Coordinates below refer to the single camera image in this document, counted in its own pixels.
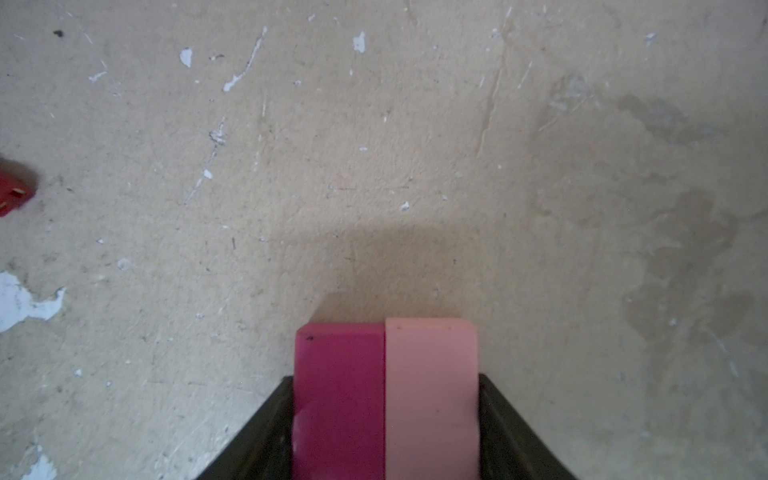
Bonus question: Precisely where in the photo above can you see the pink block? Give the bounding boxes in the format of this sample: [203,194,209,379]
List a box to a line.
[385,318,480,479]

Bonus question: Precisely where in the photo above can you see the yellow tape measure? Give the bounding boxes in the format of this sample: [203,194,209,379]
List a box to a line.
[0,171,36,217]

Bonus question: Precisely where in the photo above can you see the magenta block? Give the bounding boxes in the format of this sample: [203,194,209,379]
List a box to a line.
[292,323,385,479]

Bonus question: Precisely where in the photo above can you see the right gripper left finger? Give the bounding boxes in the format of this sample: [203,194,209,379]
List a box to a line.
[198,376,294,480]

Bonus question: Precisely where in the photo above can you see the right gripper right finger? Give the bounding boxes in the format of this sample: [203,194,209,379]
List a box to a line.
[478,374,577,480]

